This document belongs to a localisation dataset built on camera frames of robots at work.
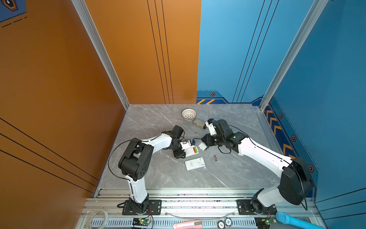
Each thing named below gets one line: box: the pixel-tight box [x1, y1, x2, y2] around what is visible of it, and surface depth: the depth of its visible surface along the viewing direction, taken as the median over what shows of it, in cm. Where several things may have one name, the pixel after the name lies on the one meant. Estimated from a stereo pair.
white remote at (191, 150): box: [184, 145, 200, 157], surface depth 94 cm
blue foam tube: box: [275, 211, 327, 229], surface depth 69 cm
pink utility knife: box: [172, 219, 203, 229], surface depth 70 cm
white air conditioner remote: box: [184, 156, 206, 171], surface depth 89 cm
